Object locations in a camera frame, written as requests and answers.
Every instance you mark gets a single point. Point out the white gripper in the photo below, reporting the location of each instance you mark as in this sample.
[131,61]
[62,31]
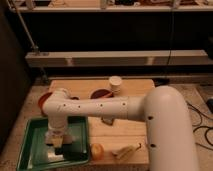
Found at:
[58,138]

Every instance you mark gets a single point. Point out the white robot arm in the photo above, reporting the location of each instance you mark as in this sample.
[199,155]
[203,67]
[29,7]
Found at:
[170,136]

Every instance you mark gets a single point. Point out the green plastic tray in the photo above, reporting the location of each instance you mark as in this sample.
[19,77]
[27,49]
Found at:
[35,155]

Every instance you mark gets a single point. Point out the red bowl left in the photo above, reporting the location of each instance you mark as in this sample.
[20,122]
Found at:
[41,101]

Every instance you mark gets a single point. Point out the yellow red apple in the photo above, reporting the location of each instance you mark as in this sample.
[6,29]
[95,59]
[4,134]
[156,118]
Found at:
[97,151]

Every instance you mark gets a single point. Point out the small dark brown object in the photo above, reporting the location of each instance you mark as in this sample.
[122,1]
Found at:
[107,121]

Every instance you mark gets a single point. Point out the dark red plate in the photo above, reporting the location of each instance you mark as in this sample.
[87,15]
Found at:
[101,93]

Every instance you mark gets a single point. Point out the wooden board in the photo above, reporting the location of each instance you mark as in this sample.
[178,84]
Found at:
[122,133]

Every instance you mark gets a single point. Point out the white paper cup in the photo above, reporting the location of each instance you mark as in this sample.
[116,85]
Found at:
[115,83]

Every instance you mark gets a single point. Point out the metal pole stand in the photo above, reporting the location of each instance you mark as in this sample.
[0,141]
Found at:
[34,47]

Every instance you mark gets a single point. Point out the long white shelf beam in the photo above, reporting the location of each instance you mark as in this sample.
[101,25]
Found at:
[118,58]

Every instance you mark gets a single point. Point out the upper wooden shelf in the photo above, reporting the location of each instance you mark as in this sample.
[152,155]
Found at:
[110,6]

